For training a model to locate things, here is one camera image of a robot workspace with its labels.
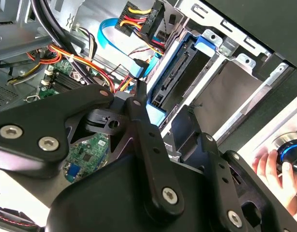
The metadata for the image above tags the person's bare hand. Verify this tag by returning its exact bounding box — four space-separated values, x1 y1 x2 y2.
252 148 297 215

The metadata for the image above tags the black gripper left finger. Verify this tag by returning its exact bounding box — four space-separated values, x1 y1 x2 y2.
0 80 185 219

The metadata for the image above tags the hard disk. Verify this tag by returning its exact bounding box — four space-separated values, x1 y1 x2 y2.
145 31 223 128

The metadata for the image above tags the power wire with black plug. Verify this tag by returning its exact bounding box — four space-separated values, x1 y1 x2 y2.
114 0 167 53

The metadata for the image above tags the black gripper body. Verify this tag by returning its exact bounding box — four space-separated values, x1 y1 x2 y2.
45 154 226 232

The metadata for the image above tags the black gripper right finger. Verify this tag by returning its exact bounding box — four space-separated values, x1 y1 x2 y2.
171 105 297 232

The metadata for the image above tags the blue data wire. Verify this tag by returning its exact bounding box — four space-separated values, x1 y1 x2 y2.
97 18 163 80

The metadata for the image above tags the round black blue-ring tool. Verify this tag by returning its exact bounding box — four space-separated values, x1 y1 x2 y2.
271 131 297 174

